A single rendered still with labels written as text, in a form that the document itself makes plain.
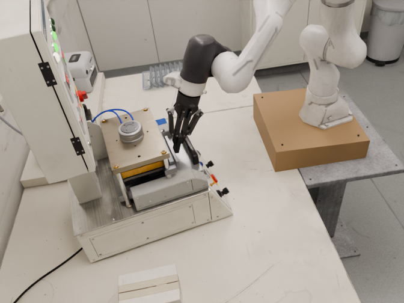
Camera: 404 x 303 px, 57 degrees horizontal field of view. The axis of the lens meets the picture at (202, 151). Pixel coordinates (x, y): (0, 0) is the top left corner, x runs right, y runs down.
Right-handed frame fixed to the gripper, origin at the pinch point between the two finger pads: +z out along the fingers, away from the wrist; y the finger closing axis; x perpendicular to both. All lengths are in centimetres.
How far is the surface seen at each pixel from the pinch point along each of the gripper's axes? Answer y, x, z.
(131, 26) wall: 36, 239, 43
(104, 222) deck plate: -25.9, -16.3, 19.4
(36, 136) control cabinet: -45, -16, -15
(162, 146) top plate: -9.3, -9.8, -5.7
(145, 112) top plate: -9.9, 11.2, -5.5
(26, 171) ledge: -49, 37, 42
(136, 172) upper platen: -16.2, -10.3, 3.8
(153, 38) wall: 57, 235, 51
